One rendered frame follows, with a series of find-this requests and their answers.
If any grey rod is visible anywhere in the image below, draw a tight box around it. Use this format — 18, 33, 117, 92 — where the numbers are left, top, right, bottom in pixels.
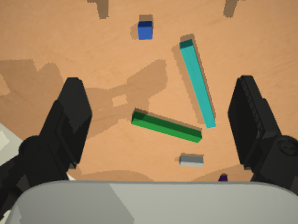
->
179, 155, 204, 167

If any small blue cube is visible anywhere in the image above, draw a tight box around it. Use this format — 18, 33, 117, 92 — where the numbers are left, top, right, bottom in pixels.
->
138, 21, 153, 40

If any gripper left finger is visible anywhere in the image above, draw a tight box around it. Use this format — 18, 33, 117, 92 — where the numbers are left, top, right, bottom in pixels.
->
0, 77, 92, 221

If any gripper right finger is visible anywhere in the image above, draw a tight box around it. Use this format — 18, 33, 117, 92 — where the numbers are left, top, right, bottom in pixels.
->
228, 75, 298, 196

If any green rod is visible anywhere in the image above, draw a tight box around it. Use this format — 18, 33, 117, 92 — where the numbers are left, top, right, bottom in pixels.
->
131, 111, 202, 143

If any turquoise rod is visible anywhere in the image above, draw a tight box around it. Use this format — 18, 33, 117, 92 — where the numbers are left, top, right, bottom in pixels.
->
179, 39, 216, 129

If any purple rod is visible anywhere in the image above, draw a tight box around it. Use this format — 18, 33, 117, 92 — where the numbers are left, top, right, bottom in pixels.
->
218, 175, 228, 181

